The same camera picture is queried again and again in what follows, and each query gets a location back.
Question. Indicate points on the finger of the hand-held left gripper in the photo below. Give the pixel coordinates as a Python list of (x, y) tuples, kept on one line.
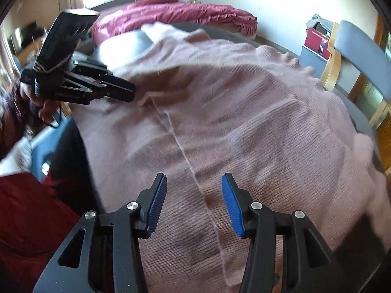
[(116, 90), (91, 65)]

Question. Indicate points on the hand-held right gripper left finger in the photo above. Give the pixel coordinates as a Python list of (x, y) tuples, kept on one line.
[(157, 201)]

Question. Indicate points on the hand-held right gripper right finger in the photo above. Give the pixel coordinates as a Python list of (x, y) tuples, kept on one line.
[(232, 204)]

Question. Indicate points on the pink knit sweater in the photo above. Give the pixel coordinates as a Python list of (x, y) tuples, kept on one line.
[(244, 113)]

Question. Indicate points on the person's left hand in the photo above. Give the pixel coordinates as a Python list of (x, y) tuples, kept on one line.
[(45, 106)]

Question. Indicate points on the white cloth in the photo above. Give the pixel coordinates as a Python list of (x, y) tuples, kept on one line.
[(15, 158)]

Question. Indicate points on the dark red cloth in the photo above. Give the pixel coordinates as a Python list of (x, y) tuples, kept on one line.
[(30, 219)]

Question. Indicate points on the grey-blue plastic storage bin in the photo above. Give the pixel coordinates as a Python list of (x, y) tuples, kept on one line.
[(336, 67)]

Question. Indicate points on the red fabric storage box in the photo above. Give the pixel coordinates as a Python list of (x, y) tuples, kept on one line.
[(314, 42)]

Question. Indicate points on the grey cloth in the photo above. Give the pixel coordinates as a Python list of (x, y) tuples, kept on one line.
[(317, 21)]

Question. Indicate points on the grey cushioned wooden armchair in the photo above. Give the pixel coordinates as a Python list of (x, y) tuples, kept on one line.
[(363, 48)]

